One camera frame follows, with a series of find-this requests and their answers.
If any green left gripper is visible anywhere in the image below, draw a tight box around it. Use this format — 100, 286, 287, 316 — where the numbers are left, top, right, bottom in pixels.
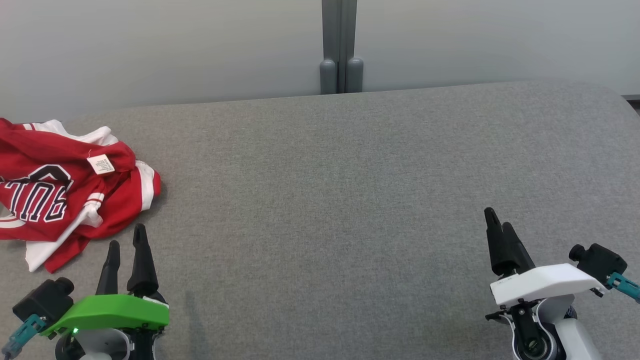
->
42, 223, 170, 337

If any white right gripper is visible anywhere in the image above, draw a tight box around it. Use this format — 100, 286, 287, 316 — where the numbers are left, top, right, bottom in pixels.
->
484, 207, 608, 307

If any red basketball jersey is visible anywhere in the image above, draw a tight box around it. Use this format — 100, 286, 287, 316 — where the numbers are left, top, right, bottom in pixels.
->
0, 117, 138, 273

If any grey metal partition post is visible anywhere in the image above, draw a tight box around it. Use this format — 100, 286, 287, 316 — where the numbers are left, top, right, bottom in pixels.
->
320, 0, 364, 95

